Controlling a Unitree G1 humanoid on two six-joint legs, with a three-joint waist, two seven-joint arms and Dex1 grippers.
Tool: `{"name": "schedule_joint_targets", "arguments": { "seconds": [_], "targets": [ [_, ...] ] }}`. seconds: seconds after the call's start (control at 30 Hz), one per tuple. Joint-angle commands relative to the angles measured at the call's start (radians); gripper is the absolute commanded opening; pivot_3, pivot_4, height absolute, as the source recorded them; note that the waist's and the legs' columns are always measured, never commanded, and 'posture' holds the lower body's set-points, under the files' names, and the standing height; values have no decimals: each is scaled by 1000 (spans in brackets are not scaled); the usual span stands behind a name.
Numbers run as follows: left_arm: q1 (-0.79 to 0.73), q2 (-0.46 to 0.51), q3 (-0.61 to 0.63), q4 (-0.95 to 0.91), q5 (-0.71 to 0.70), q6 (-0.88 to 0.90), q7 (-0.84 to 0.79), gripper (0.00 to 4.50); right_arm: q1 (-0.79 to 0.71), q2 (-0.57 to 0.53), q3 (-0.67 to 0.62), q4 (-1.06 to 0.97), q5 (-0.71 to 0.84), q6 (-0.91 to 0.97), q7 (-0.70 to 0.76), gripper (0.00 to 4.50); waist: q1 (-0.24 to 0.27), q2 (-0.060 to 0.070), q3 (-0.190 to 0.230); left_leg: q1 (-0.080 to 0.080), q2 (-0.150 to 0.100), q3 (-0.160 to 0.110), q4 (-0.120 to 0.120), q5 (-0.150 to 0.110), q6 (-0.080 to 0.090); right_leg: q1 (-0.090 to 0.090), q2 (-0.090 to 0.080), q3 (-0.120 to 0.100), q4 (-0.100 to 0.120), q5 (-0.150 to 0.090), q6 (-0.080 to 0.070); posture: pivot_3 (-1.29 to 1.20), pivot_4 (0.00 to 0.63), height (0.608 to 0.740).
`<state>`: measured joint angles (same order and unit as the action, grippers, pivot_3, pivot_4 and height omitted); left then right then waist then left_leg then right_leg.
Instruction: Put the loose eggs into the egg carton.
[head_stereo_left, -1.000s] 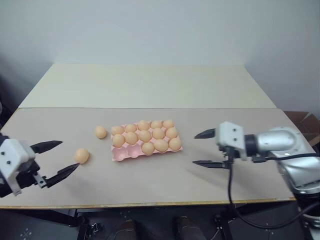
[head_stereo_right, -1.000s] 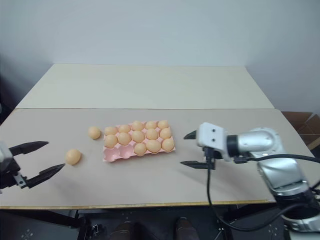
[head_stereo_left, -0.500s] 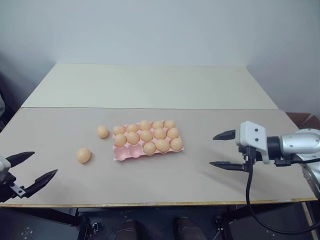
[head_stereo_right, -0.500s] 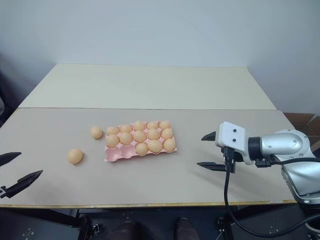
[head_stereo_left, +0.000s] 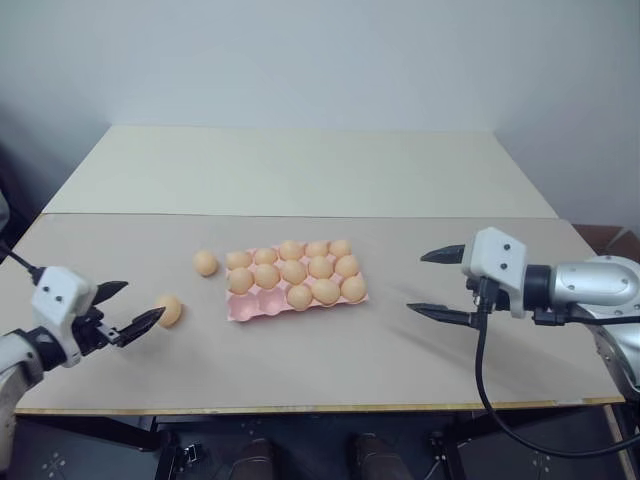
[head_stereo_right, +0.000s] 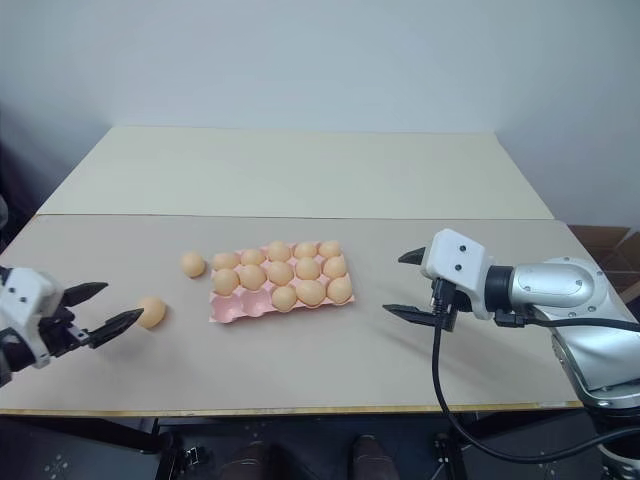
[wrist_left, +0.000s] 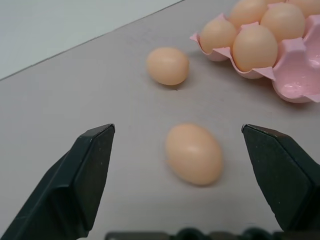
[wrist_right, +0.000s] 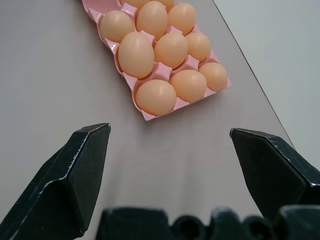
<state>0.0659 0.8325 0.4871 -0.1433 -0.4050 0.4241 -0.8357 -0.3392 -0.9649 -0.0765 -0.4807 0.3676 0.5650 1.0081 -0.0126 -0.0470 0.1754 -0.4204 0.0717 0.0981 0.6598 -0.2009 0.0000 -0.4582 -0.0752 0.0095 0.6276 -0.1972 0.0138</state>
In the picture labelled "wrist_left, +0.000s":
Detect pink egg carton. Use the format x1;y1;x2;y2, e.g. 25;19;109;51
189;13;320;104

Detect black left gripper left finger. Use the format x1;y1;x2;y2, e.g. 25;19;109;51
0;123;116;240

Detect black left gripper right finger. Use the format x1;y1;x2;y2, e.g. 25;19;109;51
240;123;320;233

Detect beige egg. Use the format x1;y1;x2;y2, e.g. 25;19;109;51
228;0;270;30
232;24;279;73
145;47;190;86
284;0;320;20
199;18;238;54
164;122;224;186
260;2;306;43

